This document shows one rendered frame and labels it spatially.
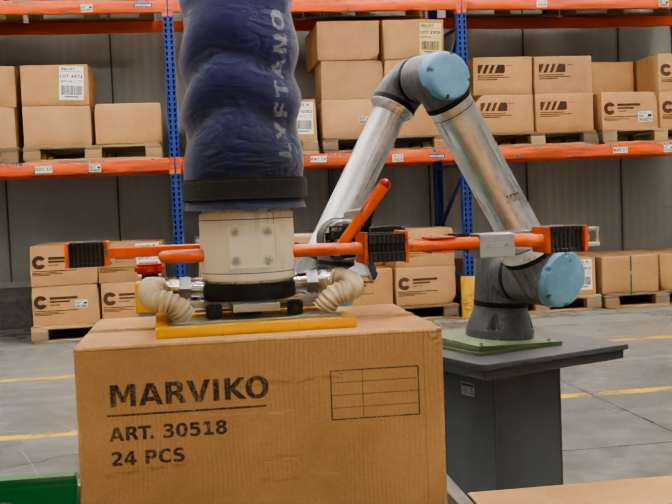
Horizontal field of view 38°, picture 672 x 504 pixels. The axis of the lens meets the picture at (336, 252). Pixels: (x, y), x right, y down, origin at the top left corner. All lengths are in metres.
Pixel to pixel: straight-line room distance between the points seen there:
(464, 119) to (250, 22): 0.83
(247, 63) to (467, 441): 1.43
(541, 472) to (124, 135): 6.70
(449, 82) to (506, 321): 0.71
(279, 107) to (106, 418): 0.59
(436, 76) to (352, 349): 0.91
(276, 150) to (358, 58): 7.48
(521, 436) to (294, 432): 1.19
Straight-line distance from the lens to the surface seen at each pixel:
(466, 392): 2.72
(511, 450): 2.69
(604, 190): 11.21
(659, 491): 2.16
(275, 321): 1.64
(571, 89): 9.72
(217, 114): 1.68
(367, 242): 1.76
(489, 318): 2.67
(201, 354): 1.58
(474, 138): 2.38
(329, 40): 9.12
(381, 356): 1.61
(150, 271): 2.23
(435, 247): 1.80
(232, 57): 1.68
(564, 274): 2.53
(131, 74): 10.29
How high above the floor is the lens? 1.17
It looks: 3 degrees down
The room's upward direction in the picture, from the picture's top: 2 degrees counter-clockwise
